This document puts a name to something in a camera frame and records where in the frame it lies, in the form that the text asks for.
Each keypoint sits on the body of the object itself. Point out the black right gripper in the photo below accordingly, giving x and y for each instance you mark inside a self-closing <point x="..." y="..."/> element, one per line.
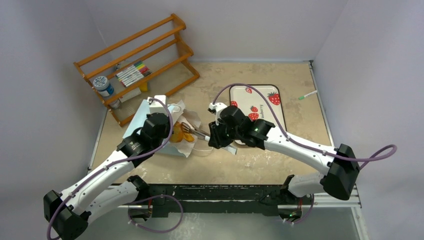
<point x="216" y="138"/>

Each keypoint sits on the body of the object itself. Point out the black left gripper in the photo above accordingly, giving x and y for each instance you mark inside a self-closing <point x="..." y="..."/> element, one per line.
<point x="168" y="127"/>

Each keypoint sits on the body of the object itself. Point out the long orange fake bread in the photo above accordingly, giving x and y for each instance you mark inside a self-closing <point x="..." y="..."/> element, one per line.
<point x="179" y="134"/>

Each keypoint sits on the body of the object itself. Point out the metal kitchen tongs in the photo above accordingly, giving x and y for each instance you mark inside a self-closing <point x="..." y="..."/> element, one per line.
<point x="205" y="136"/>

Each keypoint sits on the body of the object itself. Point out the white blue paper bag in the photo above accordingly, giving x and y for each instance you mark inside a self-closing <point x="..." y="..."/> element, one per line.
<point x="181" y="143"/>

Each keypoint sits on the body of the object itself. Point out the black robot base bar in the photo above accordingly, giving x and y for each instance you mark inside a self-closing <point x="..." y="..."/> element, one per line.
<point x="270" y="200"/>

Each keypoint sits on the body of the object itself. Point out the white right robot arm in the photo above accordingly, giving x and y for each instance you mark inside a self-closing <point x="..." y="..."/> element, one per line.
<point x="334" y="174"/>

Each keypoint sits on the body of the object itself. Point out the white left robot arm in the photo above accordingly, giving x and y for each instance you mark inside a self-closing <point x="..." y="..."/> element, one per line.
<point x="70" y="211"/>

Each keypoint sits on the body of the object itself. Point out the white strawberry enamel tray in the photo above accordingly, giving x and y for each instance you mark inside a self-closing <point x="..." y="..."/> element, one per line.
<point x="260" y="101"/>

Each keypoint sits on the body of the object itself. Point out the white flat box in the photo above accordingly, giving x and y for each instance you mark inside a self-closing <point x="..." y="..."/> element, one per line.
<point x="131" y="94"/>

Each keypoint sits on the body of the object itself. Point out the yellow small bottle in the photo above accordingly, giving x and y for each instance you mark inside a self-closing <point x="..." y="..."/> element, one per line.
<point x="144" y="87"/>

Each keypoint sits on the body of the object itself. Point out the orange wooden shelf rack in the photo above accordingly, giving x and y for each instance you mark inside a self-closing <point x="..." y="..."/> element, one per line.
<point x="143" y="53"/>

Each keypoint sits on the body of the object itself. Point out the set of coloured markers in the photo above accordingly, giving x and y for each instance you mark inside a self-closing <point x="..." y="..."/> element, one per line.
<point x="133" y="73"/>

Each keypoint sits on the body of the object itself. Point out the blue lid white jar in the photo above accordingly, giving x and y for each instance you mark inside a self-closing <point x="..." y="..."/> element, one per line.
<point x="103" y="86"/>

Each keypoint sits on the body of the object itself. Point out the green cap white marker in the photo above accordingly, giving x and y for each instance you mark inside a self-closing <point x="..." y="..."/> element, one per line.
<point x="307" y="95"/>

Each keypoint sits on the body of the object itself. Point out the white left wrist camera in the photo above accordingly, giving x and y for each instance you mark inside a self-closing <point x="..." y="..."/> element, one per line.
<point x="158" y="104"/>

